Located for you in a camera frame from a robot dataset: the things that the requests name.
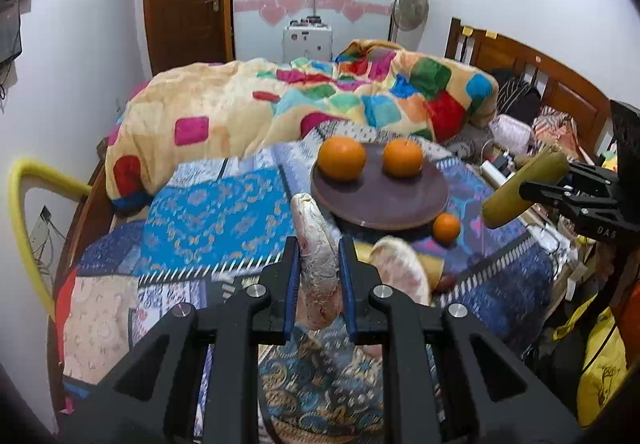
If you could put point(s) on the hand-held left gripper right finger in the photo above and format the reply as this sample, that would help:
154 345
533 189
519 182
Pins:
347 291

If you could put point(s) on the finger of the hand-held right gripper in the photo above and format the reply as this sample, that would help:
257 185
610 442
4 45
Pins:
592 174
542 193

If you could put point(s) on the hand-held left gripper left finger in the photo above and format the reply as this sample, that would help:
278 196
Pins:
291 291

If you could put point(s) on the olive green roll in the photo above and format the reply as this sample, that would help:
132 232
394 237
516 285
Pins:
500 206

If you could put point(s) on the round brown plate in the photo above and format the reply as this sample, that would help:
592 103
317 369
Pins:
385 204

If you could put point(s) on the white power strip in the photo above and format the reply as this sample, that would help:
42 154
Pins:
495 171

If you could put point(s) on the black striped bag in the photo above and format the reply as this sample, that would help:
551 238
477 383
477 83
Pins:
517 96

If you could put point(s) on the small orange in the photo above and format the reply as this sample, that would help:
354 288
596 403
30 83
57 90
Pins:
446 228

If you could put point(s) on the wooden headboard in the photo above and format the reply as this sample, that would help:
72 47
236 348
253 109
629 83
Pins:
555 69

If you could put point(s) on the large orange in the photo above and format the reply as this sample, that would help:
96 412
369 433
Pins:
342 159
403 158

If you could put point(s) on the yellow bag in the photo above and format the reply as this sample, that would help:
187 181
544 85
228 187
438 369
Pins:
602 374

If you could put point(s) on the colourful patchwork blanket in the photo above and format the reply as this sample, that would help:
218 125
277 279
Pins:
215 109

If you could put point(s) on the standing fan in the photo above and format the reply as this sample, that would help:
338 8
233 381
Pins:
410 6

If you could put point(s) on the white appliance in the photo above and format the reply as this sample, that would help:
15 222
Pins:
306 41

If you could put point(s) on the yellow foam-padded rail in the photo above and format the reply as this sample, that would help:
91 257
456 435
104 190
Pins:
20 224

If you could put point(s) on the dark wall screen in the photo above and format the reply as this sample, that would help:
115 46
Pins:
9 31

